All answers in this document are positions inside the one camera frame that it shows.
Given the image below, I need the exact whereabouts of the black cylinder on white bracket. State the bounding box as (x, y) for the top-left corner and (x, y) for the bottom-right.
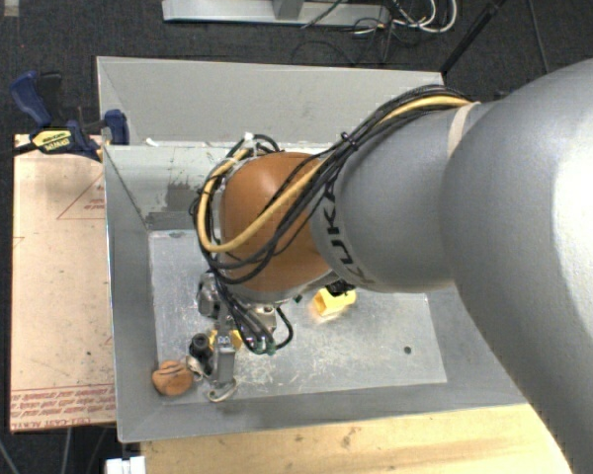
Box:
(185, 332), (214, 379)

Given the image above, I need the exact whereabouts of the brown cardboard board, red print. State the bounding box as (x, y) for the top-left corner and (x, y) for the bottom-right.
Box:
(8, 133), (118, 434)

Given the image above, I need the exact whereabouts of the grey metal bin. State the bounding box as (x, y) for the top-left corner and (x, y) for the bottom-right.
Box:
(97, 55), (531, 444)

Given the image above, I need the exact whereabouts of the small yellow block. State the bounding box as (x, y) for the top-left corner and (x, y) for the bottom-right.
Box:
(207, 329), (244, 351)

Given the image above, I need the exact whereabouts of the brown toy bread roll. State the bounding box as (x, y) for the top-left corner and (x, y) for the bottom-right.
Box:
(150, 359), (196, 397)

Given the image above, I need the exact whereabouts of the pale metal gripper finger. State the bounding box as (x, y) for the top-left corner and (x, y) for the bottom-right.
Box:
(214, 334), (237, 384)

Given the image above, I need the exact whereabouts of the yellow and black box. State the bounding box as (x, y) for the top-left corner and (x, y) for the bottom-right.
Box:
(312, 283), (358, 318)

